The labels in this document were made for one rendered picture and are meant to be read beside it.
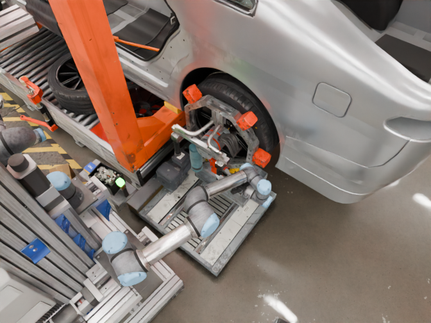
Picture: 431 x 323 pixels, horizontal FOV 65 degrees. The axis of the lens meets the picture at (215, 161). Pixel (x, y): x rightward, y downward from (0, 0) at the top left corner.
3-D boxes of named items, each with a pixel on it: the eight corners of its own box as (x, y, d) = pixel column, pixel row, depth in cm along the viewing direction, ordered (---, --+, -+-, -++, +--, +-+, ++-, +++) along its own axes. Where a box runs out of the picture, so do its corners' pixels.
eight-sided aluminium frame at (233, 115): (253, 174, 235) (263, 124, 190) (248, 181, 232) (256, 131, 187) (193, 136, 253) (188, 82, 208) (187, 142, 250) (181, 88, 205)
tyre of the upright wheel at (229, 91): (258, 56, 193) (192, 74, 244) (234, 79, 182) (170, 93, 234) (303, 145, 221) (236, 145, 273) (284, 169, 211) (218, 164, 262)
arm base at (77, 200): (67, 215, 191) (59, 207, 183) (52, 199, 197) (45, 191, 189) (89, 198, 197) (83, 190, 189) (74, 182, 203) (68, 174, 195)
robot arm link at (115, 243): (126, 234, 175) (119, 223, 164) (136, 256, 169) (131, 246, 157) (104, 246, 171) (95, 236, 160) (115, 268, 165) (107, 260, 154)
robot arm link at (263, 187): (251, 177, 183) (249, 188, 193) (263, 193, 178) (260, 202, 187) (262, 171, 186) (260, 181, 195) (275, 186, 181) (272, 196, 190)
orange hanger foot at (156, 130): (194, 116, 272) (191, 84, 243) (149, 159, 248) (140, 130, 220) (177, 107, 277) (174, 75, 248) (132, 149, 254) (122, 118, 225)
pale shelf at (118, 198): (137, 190, 246) (136, 188, 243) (120, 207, 238) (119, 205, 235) (97, 160, 260) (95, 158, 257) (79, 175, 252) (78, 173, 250)
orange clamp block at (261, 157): (258, 153, 216) (270, 160, 213) (251, 161, 212) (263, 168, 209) (259, 147, 210) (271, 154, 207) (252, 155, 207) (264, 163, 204)
